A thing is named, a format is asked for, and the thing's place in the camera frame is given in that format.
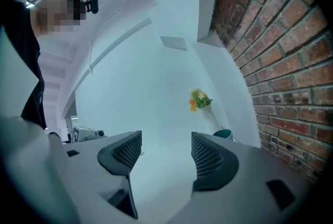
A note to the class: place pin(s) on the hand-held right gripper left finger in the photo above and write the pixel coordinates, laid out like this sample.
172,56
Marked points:
117,155

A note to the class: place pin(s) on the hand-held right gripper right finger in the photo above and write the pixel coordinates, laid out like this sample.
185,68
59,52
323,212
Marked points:
216,165

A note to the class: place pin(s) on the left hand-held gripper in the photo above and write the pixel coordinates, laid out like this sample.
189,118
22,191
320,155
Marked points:
87,134

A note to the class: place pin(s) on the teal ceramic mug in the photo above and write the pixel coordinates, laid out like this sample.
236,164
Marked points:
221,133

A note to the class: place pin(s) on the yellow flower bunch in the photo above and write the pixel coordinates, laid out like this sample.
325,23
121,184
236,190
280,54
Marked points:
199,99

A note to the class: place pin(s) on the person's black clothing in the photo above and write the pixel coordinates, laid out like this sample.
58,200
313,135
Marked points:
26,61

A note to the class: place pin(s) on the person's head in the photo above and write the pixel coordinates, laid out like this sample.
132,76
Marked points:
57,14

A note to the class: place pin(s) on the grey wall panel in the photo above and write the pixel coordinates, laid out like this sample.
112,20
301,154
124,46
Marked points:
173,43

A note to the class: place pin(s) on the black head camera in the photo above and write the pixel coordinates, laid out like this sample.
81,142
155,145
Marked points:
93,2

